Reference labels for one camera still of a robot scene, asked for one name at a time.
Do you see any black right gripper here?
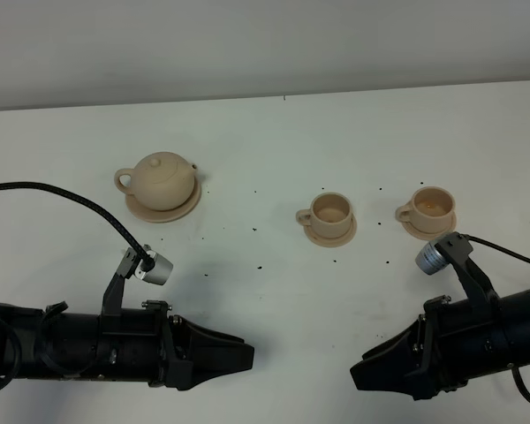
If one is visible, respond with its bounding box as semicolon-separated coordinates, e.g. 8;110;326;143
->
350;298;512;400

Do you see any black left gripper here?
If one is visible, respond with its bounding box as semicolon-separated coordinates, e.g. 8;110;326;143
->
97;300;254;390

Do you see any beige ceramic teapot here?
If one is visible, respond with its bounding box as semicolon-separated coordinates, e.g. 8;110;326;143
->
114;152;198;211

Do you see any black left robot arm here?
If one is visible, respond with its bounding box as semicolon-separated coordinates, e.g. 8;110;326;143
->
0;301;254;391

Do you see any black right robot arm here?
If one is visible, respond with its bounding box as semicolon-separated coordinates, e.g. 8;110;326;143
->
350;290;530;403

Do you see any beige teapot saucer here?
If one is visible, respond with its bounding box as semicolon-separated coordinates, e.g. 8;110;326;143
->
125;180;201;223

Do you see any beige right cup saucer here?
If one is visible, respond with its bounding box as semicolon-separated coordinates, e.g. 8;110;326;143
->
402;214;457;241

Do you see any beige cup saucer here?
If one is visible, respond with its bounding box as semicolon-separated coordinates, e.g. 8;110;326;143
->
402;214;457;241
304;216;357;248

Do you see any beige left cup saucer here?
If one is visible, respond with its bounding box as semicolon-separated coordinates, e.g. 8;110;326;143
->
304;216;357;248

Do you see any beige right teacup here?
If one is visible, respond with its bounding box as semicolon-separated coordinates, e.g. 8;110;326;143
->
395;186;456;233

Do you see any beige teacup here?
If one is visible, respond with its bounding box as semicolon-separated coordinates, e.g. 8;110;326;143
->
296;193;352;240
395;186;456;233

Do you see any beige left teacup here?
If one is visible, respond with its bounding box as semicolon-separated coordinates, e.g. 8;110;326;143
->
296;193;352;240

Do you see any black braided left camera cable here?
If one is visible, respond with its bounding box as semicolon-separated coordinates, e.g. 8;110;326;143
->
0;181;155;271

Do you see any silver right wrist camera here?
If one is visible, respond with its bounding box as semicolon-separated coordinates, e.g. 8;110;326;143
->
414;231;501;320

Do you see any black right camera cable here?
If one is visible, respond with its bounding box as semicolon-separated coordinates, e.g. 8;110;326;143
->
466;234;530;269

